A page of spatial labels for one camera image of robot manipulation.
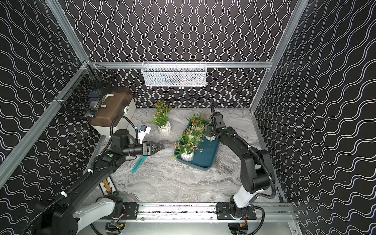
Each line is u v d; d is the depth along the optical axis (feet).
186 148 2.82
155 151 2.20
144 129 2.29
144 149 2.14
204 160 2.97
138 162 2.97
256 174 1.51
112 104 3.39
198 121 3.02
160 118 3.12
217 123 2.35
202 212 2.50
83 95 3.03
